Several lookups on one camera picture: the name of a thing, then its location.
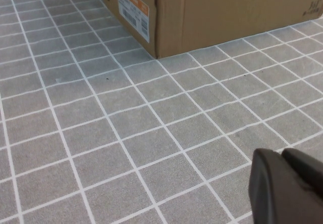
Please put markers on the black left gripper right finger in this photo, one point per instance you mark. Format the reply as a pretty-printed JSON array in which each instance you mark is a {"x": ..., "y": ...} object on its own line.
[{"x": 308, "y": 173}]

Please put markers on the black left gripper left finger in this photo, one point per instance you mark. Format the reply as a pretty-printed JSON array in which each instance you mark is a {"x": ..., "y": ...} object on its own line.
[{"x": 275, "y": 201}]

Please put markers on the brown cardboard shoe box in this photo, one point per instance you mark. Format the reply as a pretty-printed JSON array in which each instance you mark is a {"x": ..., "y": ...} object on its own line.
[{"x": 227, "y": 14}]

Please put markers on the grey grid tablecloth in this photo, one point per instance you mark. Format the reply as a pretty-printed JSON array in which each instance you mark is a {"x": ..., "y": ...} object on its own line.
[{"x": 113, "y": 133}]

